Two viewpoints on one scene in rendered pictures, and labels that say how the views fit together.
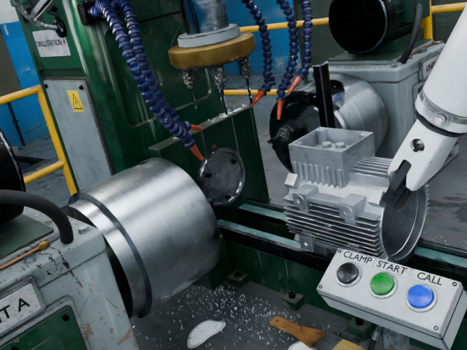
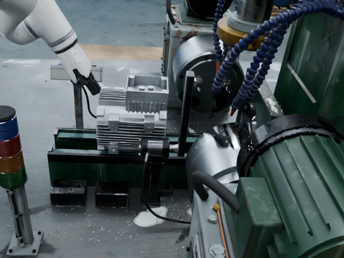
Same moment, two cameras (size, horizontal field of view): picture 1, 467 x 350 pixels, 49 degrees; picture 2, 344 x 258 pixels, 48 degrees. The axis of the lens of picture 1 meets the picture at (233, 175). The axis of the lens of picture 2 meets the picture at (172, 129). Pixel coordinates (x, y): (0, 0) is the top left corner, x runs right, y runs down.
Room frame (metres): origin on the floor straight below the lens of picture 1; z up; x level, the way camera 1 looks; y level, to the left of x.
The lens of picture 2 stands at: (1.51, -0.95, 1.67)
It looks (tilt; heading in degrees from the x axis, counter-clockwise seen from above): 34 degrees down; 125
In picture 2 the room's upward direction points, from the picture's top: 6 degrees clockwise
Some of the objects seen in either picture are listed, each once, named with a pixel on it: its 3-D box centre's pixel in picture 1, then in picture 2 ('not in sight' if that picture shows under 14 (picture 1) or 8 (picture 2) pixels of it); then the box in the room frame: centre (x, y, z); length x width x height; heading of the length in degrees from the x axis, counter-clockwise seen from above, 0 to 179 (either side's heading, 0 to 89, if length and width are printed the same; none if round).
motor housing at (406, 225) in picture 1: (356, 205); (132, 120); (0.84, -0.21, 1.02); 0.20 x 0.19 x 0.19; 40
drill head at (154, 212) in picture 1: (117, 250); (205, 67); (0.81, 0.23, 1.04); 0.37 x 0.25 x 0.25; 131
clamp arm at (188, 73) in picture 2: (328, 122); (184, 116); (1.04, -0.22, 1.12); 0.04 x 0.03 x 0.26; 41
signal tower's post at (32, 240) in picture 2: not in sight; (14, 186); (0.84, -0.62, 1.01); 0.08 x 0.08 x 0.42; 41
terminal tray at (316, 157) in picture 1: (332, 156); (147, 94); (0.87, -0.19, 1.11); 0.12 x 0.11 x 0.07; 40
